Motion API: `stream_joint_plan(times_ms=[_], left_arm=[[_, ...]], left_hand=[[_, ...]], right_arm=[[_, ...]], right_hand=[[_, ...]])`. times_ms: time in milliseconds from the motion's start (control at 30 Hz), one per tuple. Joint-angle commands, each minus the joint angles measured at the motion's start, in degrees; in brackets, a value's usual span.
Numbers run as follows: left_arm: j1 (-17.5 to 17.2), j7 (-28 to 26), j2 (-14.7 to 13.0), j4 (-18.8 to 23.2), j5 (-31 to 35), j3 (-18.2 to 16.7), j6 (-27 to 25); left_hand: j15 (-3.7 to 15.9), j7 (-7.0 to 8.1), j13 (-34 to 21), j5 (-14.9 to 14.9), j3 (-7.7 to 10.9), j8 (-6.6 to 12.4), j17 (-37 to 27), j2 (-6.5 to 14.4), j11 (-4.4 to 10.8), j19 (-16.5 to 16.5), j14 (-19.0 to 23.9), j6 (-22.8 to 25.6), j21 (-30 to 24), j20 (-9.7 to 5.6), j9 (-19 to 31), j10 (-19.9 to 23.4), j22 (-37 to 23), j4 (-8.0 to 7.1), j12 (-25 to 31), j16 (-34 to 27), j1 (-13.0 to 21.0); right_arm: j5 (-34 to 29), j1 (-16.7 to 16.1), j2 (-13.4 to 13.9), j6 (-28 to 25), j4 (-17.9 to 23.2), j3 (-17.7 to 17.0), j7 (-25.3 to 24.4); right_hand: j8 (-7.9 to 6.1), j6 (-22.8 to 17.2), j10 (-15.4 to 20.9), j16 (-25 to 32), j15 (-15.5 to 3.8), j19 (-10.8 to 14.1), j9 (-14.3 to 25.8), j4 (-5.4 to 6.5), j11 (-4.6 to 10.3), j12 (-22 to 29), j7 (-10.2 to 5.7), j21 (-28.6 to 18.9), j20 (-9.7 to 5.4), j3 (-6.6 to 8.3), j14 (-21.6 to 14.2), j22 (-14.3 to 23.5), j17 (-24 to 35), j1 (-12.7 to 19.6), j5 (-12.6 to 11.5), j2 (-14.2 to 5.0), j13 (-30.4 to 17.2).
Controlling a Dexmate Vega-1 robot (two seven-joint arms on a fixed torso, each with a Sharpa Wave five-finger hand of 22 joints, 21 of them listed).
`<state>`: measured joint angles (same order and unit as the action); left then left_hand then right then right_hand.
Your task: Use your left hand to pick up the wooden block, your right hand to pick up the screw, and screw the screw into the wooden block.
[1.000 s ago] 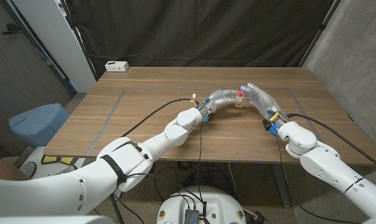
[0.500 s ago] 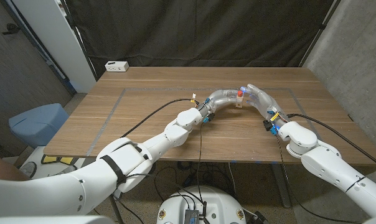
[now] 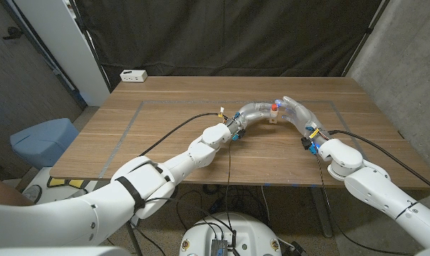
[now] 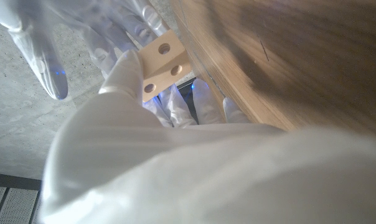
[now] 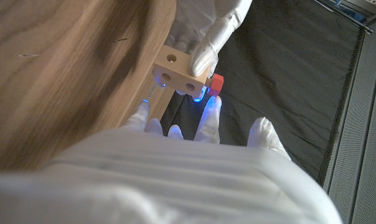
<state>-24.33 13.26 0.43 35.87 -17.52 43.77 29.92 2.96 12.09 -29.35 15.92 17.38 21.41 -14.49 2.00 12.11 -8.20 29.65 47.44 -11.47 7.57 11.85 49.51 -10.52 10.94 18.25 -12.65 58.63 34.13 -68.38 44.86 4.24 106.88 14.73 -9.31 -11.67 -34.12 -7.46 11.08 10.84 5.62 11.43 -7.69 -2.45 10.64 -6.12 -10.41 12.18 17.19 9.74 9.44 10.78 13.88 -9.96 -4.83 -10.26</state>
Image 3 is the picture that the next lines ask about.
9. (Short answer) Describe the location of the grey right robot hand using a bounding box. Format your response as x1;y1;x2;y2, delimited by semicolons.
275;95;332;145

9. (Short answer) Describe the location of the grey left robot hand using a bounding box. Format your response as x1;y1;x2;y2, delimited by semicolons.
224;102;279;134

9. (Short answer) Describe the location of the black backdrop cloth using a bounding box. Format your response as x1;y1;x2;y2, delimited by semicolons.
74;0;392;90

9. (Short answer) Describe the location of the white table leg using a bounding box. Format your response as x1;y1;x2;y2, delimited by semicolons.
309;186;334;238

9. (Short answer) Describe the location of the black backdrop stand pole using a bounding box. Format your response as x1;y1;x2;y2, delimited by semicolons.
341;0;392;78
68;0;112;93

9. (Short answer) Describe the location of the white robot torso base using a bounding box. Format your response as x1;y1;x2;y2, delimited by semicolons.
179;212;283;256

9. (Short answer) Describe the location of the wooden table panel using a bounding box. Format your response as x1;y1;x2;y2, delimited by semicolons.
98;100;385;186

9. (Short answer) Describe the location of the white power strip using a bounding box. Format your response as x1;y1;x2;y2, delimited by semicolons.
119;69;148;83

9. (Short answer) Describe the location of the grey electronics module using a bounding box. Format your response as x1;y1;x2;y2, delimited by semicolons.
210;238;229;256

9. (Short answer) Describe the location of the yellow black hazard strip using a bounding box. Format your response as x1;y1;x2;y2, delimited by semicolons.
46;176;98;189

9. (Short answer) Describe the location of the blue padded bin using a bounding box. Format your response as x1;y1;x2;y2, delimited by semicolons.
9;117;80;170

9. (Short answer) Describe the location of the white sneaker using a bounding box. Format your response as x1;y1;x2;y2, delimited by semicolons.
22;184;43;203

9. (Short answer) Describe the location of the person's bare leg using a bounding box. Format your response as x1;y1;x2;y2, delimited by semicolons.
0;166;34;206

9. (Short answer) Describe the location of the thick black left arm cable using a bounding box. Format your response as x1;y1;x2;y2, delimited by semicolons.
138;112;226;157

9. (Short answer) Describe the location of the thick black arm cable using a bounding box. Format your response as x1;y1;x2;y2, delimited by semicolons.
138;112;226;157
327;129;430;196

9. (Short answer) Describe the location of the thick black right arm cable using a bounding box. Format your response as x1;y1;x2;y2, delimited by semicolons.
327;129;430;196

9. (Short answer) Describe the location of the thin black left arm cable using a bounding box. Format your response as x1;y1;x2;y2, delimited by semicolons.
224;138;237;234

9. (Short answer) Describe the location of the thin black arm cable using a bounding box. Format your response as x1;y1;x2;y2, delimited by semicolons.
313;154;415;256
224;138;237;234

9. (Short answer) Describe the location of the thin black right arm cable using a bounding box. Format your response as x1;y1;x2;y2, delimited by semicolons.
313;154;415;256

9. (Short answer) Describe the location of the white floor cable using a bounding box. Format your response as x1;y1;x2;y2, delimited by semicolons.
260;185;271;223

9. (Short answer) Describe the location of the black door handle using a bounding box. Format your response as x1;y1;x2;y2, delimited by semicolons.
1;26;23;40

